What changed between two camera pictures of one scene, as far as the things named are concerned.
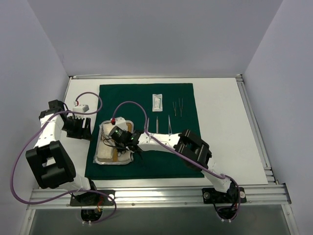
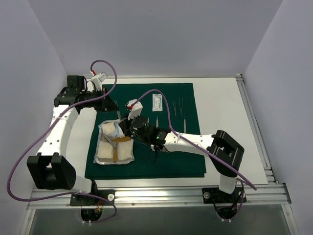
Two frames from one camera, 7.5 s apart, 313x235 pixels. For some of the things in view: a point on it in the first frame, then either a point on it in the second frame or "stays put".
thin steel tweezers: (179, 105) stays put
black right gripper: (133, 147) -> (124, 125)
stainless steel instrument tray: (107, 154) stays put
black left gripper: (85, 127) -> (103, 98)
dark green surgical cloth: (154, 108) stays put
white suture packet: (157, 102) stays put
